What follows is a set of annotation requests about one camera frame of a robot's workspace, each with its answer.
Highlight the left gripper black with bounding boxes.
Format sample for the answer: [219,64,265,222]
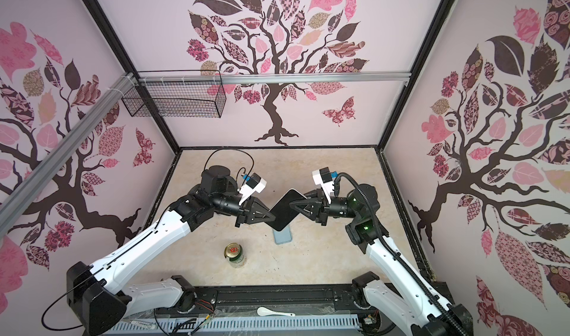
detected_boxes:
[212,192,276,228]

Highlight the black smartphone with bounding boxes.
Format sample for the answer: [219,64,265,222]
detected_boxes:
[267,189,307,232]

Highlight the light blue phone case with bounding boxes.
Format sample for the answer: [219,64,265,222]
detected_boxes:
[273,225,292,245]

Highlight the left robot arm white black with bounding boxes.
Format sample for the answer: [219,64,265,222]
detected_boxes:
[66,165,275,335]

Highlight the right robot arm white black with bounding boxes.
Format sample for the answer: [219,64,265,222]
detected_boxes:
[289,184,474,335]

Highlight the green beverage can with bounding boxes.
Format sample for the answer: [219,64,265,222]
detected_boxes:
[224,243,246,268]

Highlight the white plastic spoon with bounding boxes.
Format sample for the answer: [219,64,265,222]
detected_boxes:
[257,306,296,318]

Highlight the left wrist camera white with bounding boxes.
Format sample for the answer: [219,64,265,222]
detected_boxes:
[239,173,267,205]

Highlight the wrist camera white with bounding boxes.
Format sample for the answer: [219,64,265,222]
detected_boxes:
[239,173,267,205]
[312,167,334,203]

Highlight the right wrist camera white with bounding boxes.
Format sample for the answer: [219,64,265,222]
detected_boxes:
[312,167,334,203]

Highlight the thin black camera cable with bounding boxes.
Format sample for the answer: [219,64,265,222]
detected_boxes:
[202,148,255,181]

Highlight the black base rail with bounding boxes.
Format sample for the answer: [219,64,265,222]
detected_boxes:
[123,284,403,335]

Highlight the black wire basket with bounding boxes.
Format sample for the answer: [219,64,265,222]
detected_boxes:
[122,69,227,119]

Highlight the aluminium rail back wall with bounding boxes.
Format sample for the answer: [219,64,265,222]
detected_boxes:
[138,71,411,85]

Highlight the aluminium rail wall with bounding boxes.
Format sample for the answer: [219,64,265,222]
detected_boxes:
[138,71,411,85]
[1,73,137,236]

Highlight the white slotted cable duct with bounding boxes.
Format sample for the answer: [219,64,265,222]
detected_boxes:
[105,315,360,335]

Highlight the black corrugated cable conduit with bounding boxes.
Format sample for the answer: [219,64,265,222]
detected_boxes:
[333,172,468,336]

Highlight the aluminium rail left wall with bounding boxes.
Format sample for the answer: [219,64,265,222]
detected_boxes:
[1,73,137,236]

